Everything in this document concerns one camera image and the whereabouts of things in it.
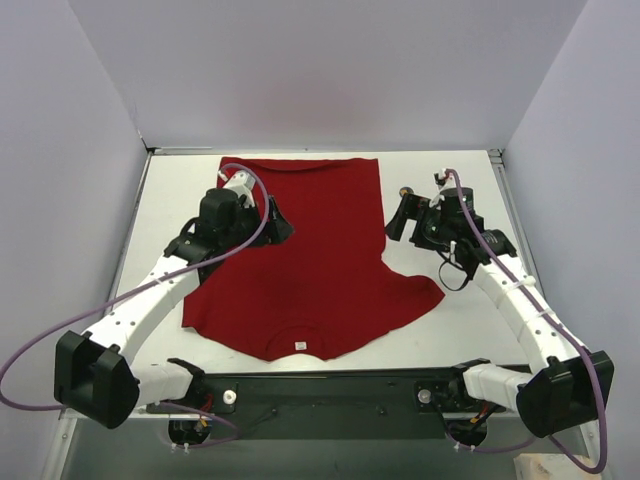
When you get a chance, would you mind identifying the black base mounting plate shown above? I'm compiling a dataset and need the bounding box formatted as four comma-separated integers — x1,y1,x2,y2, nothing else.
145,368,503,440

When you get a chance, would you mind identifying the red t-shirt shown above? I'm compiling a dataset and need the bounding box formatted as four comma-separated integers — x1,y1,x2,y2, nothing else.
182,158,444,361

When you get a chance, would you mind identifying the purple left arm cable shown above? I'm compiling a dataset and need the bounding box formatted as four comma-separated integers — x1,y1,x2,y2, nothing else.
0,162,276,449

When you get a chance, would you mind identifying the beige tissue pack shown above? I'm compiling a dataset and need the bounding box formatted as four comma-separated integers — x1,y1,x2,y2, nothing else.
514,453,602,480

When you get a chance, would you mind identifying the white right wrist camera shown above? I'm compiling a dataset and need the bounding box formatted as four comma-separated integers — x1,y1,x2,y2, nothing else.
434,169,456,190

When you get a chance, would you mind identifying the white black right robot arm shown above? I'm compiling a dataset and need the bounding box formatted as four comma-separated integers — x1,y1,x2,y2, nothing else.
385,188,614,438

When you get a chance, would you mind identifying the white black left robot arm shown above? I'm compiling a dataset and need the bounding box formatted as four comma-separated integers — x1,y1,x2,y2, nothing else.
54,188,294,429

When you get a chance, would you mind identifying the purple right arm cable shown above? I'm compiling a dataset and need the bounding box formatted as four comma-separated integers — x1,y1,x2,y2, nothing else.
444,169,611,474

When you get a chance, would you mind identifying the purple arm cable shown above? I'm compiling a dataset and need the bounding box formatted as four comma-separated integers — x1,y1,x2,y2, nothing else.
444,169,611,474
0,162,276,449

